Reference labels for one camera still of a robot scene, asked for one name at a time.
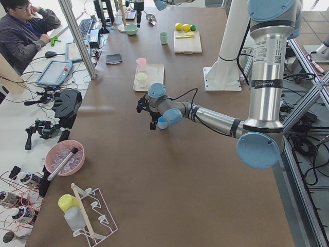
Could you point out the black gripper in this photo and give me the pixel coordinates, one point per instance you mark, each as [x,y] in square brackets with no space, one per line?
[153,115]
[138,13]

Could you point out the light blue cup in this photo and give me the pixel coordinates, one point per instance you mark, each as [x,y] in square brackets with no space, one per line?
[162,123]

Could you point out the green cup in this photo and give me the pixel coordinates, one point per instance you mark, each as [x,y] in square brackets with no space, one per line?
[163,38]

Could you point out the pink cup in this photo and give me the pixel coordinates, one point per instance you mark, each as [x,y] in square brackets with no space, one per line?
[141,64]

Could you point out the cream white cup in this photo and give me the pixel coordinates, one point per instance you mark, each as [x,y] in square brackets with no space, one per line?
[142,79]

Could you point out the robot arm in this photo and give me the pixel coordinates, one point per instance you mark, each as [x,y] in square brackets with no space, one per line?
[260,137]
[162,4]

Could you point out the cream rectangular tray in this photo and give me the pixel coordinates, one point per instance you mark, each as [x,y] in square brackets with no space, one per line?
[155,73]

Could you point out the steel ice scoop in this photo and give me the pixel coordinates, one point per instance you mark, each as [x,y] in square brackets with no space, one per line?
[150,18]

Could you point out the green bowl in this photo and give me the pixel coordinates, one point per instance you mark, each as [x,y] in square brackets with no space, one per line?
[131,29]

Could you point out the wooden cup tree stand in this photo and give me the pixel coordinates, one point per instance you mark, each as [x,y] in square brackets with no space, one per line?
[121,16]

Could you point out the whole lemon outer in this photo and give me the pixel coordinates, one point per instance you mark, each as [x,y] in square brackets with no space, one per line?
[178,27]

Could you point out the whole lemon near lime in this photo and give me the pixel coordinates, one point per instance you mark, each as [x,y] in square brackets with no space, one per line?
[186,27]

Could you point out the grey folded cloth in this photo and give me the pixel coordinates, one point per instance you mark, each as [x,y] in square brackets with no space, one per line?
[113,59]

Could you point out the black keyboard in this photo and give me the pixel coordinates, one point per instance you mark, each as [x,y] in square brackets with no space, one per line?
[85,26]

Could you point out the wooden cutting board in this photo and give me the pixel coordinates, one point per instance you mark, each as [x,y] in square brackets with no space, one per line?
[188,45]

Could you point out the blue teach pendant far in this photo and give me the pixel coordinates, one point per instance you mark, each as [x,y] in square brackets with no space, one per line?
[72,53]

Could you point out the blue teach pendant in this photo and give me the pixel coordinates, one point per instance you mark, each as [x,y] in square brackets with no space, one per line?
[72,53]
[55,73]

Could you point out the steel muddler black tip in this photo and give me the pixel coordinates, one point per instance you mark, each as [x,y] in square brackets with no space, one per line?
[63,164]

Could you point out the blue teach pendant near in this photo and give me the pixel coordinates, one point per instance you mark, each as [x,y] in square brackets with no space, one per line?
[55,73]

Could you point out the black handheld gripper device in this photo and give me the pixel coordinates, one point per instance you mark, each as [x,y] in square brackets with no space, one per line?
[45,129]

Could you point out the yellow cup on rack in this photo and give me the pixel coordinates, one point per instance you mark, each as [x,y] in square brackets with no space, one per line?
[67,201]

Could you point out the seated person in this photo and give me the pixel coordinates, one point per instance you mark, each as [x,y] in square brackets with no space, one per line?
[24,31]

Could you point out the clear bottle on rack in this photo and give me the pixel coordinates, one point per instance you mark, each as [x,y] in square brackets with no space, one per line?
[74,218]

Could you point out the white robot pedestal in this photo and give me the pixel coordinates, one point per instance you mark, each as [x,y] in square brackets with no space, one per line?
[224,74]

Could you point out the white wire drying rack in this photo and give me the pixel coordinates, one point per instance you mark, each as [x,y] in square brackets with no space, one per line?
[100,223]

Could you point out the copper wire bottle rack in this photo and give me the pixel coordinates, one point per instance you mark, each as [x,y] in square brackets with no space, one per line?
[20,202]

